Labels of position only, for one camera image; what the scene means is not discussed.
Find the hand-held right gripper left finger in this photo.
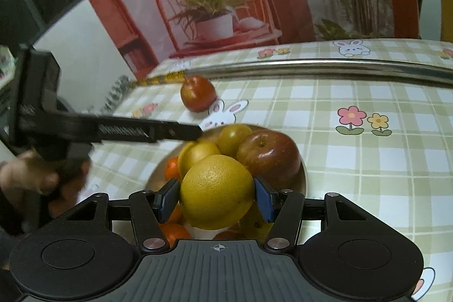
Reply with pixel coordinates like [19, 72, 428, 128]
[65, 177, 182, 252]

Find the metal sword with gold bands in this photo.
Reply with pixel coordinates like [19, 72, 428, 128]
[136, 58, 453, 88]

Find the person's left hand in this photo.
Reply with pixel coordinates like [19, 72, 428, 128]
[0, 150, 91, 218]

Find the checked tablecloth with bunny print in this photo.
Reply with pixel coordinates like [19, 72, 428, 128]
[76, 38, 453, 302]

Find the yellow-green plum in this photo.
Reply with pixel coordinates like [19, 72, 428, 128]
[217, 124, 253, 157]

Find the yellow citrus fruit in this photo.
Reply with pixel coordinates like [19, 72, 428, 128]
[177, 141, 222, 180]
[179, 155, 255, 230]

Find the small yellow fruit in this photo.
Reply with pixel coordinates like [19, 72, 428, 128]
[237, 206, 273, 241]

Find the dark red apple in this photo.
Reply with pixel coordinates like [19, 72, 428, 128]
[236, 131, 302, 190]

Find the person's left forearm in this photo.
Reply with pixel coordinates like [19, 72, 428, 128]
[0, 182, 54, 246]

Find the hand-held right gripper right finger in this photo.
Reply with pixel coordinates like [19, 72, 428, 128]
[253, 177, 369, 251]

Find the red apple with yellow patch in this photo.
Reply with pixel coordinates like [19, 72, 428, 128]
[180, 76, 216, 112]

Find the small reddish fruit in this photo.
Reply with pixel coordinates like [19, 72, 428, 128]
[212, 229, 245, 241]

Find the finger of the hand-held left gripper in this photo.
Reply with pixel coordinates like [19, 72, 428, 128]
[90, 115, 204, 144]

